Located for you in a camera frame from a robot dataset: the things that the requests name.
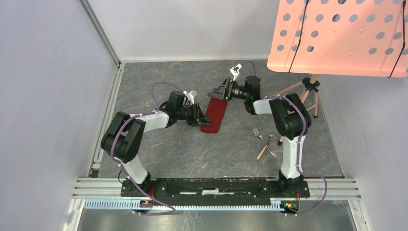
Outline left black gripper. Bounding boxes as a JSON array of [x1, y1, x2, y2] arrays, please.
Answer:
[[176, 102, 211, 127]]

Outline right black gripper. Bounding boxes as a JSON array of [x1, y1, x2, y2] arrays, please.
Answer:
[[208, 77, 249, 102]]

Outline dark red cloth napkin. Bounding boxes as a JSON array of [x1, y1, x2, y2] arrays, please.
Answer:
[[200, 98, 228, 134]]

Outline metal fork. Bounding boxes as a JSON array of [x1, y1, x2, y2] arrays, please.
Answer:
[[253, 128, 276, 157]]

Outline wooden handled spoon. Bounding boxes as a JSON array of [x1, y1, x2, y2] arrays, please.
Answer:
[[254, 129, 277, 160]]

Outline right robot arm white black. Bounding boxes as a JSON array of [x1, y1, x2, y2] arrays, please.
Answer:
[[208, 76, 311, 196]]

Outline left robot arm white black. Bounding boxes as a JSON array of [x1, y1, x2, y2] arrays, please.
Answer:
[[101, 90, 211, 196]]

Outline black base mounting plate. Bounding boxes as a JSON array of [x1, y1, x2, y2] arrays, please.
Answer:
[[140, 178, 310, 206]]

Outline pink tripod stand legs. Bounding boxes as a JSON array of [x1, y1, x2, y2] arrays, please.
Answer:
[[274, 74, 321, 147]]

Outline pink perforated stand tray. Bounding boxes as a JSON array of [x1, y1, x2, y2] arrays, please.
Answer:
[[267, 0, 408, 78]]

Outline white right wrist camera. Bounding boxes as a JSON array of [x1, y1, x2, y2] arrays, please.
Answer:
[[230, 64, 242, 81]]

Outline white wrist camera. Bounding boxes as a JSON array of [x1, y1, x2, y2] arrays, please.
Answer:
[[230, 64, 242, 81], [183, 90, 197, 104]]

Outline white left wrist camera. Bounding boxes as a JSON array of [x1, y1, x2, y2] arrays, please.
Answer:
[[183, 90, 197, 104]]

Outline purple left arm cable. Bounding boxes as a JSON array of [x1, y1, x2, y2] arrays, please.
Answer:
[[109, 82, 177, 216]]

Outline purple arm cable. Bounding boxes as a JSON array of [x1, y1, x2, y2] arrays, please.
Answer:
[[109, 82, 177, 216], [241, 61, 329, 218]]

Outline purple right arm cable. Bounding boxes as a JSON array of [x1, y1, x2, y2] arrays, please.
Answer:
[[241, 61, 329, 218]]

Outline white slotted cable duct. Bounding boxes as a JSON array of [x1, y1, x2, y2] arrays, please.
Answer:
[[84, 199, 296, 212]]

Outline aluminium frame rail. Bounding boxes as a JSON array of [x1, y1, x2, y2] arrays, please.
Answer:
[[79, 0, 121, 66]]

